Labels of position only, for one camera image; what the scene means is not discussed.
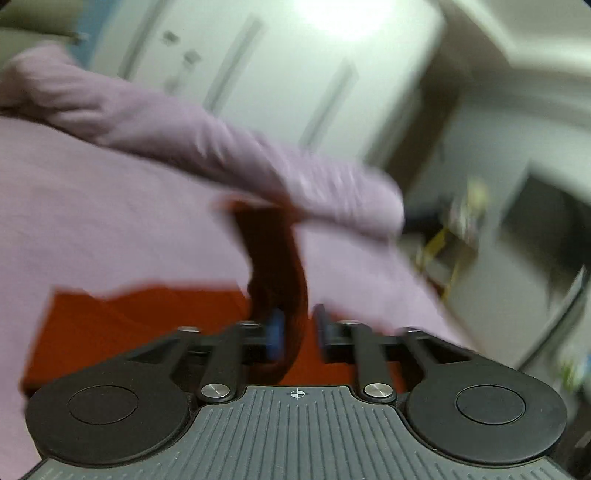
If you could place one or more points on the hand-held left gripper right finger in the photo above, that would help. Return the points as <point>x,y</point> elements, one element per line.
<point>322,333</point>

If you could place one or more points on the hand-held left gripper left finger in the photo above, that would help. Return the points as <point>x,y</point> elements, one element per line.
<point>275,336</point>

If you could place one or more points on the red knit garment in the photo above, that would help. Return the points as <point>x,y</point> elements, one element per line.
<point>138,332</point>

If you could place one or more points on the dark cloth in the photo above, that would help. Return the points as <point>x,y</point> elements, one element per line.
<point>422,220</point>

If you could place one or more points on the yellow side shelf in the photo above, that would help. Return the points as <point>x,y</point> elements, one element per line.
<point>450,240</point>

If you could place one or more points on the purple duvet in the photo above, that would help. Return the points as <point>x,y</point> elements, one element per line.
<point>194,134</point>

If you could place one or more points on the purple bed sheet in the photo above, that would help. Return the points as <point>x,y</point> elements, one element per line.
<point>92,207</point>

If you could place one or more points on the white wardrobe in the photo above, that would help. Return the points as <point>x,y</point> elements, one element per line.
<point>286,64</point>

